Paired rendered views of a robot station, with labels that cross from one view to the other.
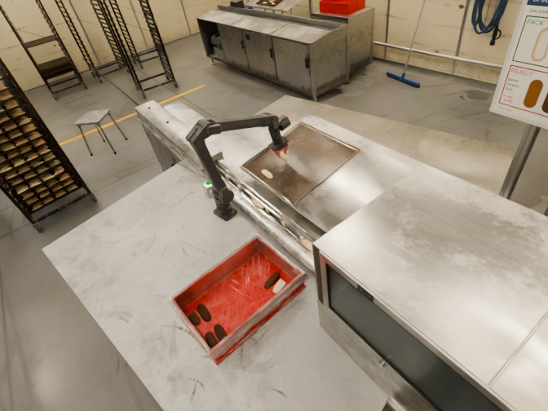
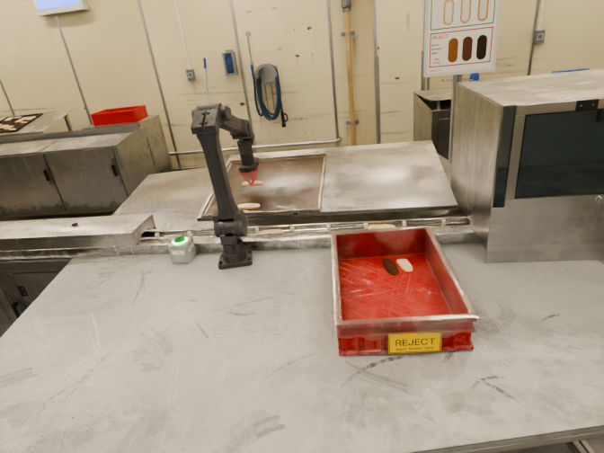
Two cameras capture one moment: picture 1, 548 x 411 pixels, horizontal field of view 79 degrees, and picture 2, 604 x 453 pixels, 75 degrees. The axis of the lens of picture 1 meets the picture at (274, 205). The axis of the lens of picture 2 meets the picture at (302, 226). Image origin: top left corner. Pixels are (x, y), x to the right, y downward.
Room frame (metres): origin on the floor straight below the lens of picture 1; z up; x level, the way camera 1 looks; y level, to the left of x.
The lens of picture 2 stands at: (0.40, 1.08, 1.52)
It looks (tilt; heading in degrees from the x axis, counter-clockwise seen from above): 25 degrees down; 309
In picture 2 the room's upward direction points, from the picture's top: 7 degrees counter-clockwise
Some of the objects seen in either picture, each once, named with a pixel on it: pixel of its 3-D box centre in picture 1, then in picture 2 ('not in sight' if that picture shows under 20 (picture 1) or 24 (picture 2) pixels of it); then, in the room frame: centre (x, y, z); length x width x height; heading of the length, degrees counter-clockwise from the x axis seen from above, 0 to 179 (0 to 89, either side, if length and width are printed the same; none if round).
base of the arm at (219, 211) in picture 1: (223, 207); (234, 251); (1.38, 0.27, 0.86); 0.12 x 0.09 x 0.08; 40
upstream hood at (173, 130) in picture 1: (173, 130); (9, 235); (2.37, 0.64, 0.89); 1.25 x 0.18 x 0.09; 29
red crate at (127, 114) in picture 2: (342, 4); (119, 115); (4.93, -1.41, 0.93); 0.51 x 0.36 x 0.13; 33
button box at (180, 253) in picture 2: (211, 190); (183, 253); (1.58, 0.35, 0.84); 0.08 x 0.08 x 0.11; 29
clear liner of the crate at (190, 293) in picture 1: (239, 292); (390, 280); (0.81, 0.21, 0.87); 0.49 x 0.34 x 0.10; 123
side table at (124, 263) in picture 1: (227, 315); (316, 406); (1.01, 0.37, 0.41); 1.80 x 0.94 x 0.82; 40
